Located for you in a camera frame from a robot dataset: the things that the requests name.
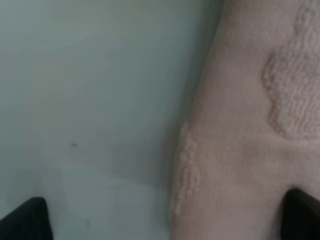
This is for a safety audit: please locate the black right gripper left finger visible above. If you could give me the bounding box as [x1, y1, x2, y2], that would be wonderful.
[0, 197, 54, 240]

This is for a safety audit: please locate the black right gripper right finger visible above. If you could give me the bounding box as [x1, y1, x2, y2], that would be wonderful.
[280, 188, 320, 240]

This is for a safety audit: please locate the pink towel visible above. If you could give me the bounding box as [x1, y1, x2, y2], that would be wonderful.
[170, 0, 320, 240]

